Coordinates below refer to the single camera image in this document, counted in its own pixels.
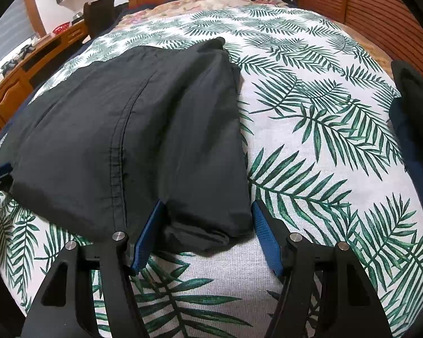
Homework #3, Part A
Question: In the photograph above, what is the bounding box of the black jacket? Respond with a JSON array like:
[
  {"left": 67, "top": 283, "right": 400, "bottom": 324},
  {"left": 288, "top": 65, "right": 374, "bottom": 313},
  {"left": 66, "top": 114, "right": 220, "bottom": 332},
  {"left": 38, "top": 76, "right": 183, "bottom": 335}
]
[{"left": 0, "top": 37, "right": 255, "bottom": 253}]

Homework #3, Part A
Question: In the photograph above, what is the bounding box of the leaf print blanket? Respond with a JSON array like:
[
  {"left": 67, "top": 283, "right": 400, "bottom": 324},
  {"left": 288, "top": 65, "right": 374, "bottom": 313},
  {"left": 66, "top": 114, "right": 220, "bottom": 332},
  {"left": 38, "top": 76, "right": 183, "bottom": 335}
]
[{"left": 0, "top": 3, "right": 423, "bottom": 338}]

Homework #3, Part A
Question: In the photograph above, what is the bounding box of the floral quilt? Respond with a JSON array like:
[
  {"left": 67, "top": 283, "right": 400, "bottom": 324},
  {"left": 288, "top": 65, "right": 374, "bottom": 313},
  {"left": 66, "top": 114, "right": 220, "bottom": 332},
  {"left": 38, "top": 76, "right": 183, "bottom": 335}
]
[{"left": 122, "top": 0, "right": 290, "bottom": 26}]

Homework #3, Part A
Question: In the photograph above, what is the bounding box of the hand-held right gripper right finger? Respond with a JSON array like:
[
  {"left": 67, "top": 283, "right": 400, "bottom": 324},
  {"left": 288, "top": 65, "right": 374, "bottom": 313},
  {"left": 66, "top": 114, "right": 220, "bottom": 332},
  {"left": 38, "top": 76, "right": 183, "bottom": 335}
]
[{"left": 251, "top": 200, "right": 393, "bottom": 338}]

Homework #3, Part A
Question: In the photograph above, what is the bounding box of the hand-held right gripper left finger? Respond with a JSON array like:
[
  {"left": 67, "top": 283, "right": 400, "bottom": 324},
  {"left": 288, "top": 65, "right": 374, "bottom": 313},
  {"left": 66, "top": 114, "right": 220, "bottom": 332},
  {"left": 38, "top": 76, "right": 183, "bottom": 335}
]
[{"left": 21, "top": 199, "right": 168, "bottom": 338}]

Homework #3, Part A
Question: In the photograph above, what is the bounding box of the dark cloth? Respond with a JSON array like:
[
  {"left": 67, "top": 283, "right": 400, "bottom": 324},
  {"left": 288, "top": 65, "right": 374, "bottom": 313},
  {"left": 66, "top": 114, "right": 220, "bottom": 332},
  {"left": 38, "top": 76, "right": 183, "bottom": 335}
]
[{"left": 389, "top": 60, "right": 423, "bottom": 141}]

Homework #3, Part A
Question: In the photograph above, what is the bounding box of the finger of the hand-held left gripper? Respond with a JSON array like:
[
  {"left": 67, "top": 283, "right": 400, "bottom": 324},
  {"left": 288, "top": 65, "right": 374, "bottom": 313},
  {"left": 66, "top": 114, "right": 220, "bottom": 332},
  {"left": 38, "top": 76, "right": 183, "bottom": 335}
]
[{"left": 0, "top": 164, "right": 15, "bottom": 199}]

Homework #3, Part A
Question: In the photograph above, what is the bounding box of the wooden desk cabinet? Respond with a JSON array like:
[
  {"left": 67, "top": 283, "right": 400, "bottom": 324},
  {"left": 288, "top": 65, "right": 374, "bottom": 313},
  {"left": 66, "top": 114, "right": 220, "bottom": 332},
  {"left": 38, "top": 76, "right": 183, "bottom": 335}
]
[{"left": 0, "top": 19, "right": 91, "bottom": 150}]

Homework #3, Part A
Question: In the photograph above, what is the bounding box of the dark chair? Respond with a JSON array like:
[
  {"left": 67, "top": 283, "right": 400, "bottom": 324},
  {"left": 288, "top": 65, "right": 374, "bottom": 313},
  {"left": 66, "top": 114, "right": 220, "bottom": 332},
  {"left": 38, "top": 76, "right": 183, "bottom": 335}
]
[{"left": 83, "top": 0, "right": 115, "bottom": 40}]

